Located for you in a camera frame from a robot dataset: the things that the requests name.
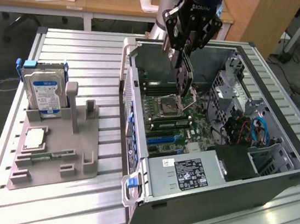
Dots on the open black PC case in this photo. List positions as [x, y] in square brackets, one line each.
[209, 208]

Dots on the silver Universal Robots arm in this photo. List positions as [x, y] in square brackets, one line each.
[159, 22]

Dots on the grey parts rack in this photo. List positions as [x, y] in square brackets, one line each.
[60, 139]

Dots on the hard disk blue label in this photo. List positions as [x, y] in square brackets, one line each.
[44, 95]

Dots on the wooden desk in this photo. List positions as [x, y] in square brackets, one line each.
[111, 4]

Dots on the small silver heat sink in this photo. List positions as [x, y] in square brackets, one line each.
[192, 148]

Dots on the grey power supply unit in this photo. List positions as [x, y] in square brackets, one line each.
[164, 174]

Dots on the wooden cabinet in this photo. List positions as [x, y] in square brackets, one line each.
[261, 21]

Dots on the green RAM stick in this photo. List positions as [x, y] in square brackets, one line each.
[50, 157]

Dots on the silver CPU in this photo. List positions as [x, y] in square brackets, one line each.
[34, 139]

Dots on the CPU socket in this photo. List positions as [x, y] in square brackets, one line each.
[168, 106]

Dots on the black office chair base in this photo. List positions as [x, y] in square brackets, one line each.
[20, 21]

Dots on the black floor adapter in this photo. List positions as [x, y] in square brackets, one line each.
[284, 58]

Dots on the metal disk bay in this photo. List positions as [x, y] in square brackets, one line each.
[223, 99]

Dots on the green motherboard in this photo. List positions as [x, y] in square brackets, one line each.
[192, 128]

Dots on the black graphics card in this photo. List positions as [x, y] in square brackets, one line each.
[183, 79]

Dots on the blue disk caddy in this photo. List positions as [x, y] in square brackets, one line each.
[29, 63]

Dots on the installed RAM stick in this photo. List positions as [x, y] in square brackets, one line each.
[170, 124]

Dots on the black RAM slot bank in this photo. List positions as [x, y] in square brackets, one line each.
[158, 89]

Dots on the metal socket cover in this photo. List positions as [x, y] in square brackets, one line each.
[193, 99]

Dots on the white paper stack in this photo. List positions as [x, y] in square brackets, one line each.
[146, 3]

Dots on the blue expansion slot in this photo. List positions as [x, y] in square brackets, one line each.
[163, 139]

